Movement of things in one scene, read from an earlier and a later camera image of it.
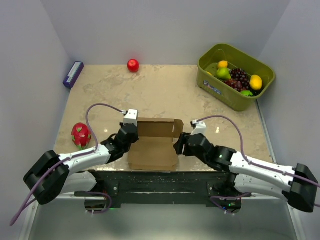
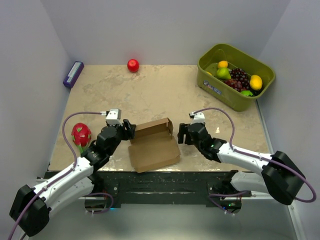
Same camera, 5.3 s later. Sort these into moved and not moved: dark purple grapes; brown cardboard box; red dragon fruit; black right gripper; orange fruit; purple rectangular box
Moved: black right gripper; brown cardboard box
Not moved: purple rectangular box; red dragon fruit; dark purple grapes; orange fruit
